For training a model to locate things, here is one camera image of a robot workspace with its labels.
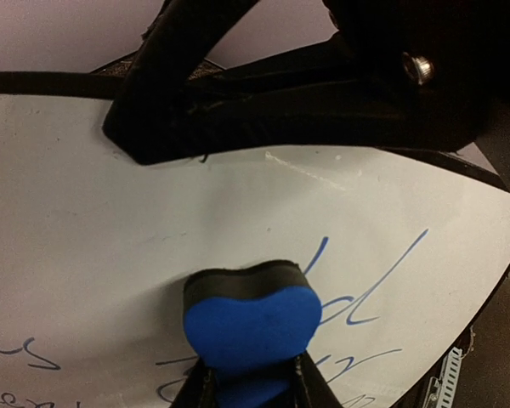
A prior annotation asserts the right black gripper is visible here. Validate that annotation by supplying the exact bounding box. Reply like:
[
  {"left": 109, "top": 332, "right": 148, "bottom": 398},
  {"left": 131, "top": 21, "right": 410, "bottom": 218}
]
[{"left": 326, "top": 1, "right": 510, "bottom": 151}]

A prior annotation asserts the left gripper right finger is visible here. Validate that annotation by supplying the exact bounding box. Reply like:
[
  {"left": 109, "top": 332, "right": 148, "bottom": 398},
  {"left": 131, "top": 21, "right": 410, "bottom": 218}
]
[{"left": 292, "top": 352, "right": 342, "bottom": 408}]

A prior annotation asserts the white slotted cable duct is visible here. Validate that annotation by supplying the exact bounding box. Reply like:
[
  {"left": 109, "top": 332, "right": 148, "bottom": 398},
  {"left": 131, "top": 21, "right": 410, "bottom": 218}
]
[{"left": 422, "top": 347, "right": 463, "bottom": 408}]

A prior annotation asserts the blue whiteboard eraser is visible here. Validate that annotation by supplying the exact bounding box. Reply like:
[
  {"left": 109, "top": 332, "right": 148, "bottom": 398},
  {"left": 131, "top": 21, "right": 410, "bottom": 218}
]
[{"left": 183, "top": 260, "right": 322, "bottom": 407}]

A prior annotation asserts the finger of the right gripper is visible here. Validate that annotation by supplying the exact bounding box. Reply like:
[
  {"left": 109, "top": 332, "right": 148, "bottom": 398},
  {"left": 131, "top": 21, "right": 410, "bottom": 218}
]
[
  {"left": 122, "top": 0, "right": 256, "bottom": 101},
  {"left": 103, "top": 35, "right": 485, "bottom": 165}
]

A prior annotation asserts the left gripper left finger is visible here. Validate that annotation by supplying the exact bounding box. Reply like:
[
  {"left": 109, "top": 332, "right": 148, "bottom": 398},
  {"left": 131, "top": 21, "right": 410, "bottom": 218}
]
[{"left": 170, "top": 359, "right": 217, "bottom": 408}]

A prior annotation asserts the white whiteboard black frame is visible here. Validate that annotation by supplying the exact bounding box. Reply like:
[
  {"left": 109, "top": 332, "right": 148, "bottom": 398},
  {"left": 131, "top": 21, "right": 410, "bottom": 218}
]
[{"left": 0, "top": 72, "right": 510, "bottom": 407}]

